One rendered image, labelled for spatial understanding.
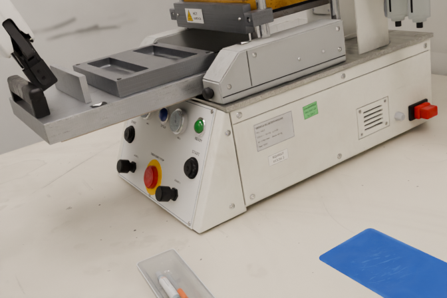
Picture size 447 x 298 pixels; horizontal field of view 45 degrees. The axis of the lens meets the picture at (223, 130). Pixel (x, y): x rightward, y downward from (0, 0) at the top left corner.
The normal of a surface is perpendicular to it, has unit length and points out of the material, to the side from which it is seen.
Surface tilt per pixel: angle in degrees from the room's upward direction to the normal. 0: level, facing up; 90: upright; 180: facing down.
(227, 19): 90
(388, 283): 0
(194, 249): 0
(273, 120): 90
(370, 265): 0
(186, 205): 65
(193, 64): 90
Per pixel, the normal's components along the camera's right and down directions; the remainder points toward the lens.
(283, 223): -0.16, -0.93
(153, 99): 0.54, 0.21
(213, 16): -0.83, 0.32
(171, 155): -0.82, -0.11
